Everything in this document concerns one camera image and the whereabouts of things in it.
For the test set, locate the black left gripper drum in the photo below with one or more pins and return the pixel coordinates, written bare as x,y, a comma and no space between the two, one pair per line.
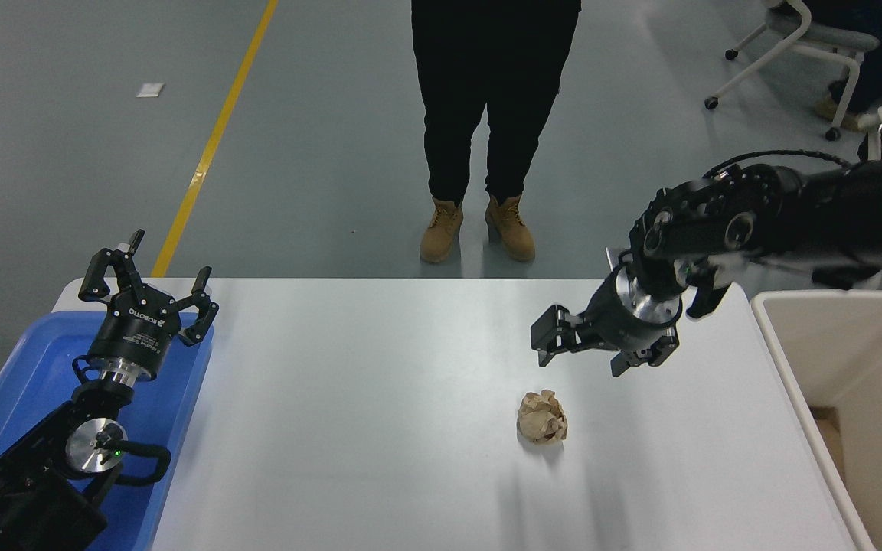
138,329

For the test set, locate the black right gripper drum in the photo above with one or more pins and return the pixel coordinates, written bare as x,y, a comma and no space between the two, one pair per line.
613,325

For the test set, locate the tan paper ball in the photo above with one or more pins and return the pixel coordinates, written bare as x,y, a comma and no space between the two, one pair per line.
541,417

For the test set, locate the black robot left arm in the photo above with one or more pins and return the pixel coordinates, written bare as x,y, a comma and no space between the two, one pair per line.
35,467

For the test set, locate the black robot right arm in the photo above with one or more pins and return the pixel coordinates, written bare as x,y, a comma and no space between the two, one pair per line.
831,207

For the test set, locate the metal floor plate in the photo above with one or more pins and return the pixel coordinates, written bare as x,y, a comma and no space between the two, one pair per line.
609,259

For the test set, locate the blue plastic tray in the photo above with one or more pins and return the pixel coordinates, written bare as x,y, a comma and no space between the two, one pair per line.
27,367

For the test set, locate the large pale bin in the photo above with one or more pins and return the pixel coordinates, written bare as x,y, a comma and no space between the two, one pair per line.
854,360

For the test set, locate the standing person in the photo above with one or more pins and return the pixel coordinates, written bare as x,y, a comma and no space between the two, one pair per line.
491,92

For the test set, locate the seated person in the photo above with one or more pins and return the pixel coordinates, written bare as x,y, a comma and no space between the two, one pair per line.
881,53

